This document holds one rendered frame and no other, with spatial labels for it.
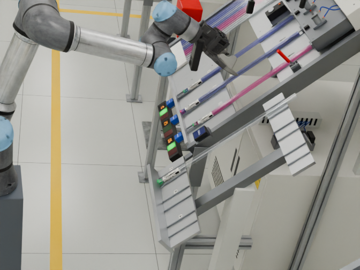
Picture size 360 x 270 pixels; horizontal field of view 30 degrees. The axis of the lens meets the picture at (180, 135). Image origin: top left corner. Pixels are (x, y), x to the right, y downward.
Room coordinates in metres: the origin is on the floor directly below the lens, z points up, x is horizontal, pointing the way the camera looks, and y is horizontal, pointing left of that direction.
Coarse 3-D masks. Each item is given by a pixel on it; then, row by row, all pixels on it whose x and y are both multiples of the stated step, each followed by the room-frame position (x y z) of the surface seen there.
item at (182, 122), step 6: (168, 78) 2.29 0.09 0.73; (174, 84) 2.27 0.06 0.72; (174, 90) 2.21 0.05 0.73; (174, 96) 2.16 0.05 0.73; (174, 102) 2.13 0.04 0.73; (180, 108) 2.10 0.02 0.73; (180, 114) 2.04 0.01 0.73; (180, 120) 2.01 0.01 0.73; (186, 132) 1.95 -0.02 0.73; (186, 138) 1.90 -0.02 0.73; (186, 144) 1.88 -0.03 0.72
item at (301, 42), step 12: (276, 0) 2.43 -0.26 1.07; (264, 12) 2.40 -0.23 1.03; (252, 24) 2.37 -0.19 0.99; (264, 24) 2.33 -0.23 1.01; (276, 24) 2.29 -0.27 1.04; (288, 24) 2.25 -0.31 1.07; (276, 36) 2.22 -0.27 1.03; (288, 36) 2.18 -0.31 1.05; (300, 36) 2.15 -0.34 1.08; (264, 48) 2.19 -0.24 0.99; (288, 48) 2.12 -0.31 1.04; (300, 48) 2.08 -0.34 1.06; (312, 48) 2.05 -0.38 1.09; (324, 48) 2.02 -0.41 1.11; (276, 60) 2.09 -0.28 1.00; (300, 60) 2.03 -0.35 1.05; (312, 60) 1.99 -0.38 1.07; (288, 72) 2.00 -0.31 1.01
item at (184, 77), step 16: (208, 64) 2.28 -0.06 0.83; (176, 80) 2.29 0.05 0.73; (192, 80) 2.23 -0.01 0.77; (208, 80) 2.18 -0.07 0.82; (192, 96) 2.14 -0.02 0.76; (224, 96) 2.05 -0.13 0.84; (192, 112) 2.05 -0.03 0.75; (208, 112) 2.01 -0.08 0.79; (224, 112) 1.96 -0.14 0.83; (192, 128) 1.97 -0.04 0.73
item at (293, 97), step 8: (296, 96) 1.73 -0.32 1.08; (280, 104) 1.72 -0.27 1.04; (264, 112) 1.72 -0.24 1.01; (272, 112) 1.71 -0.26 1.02; (256, 120) 1.71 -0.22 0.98; (240, 128) 1.71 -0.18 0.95; (248, 128) 1.70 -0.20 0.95; (232, 136) 1.69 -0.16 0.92; (216, 144) 1.69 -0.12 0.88; (208, 152) 1.67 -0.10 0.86; (192, 160) 1.67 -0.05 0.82; (184, 168) 1.66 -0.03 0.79; (160, 184) 1.64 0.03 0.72
